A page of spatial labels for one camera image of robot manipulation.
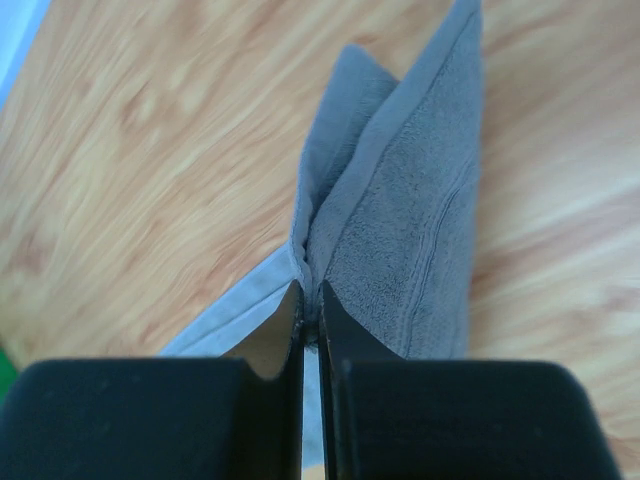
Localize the grey towel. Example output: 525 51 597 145
159 0 486 471

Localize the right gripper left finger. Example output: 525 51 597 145
1 282 303 479

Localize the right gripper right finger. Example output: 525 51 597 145
319 284 621 479

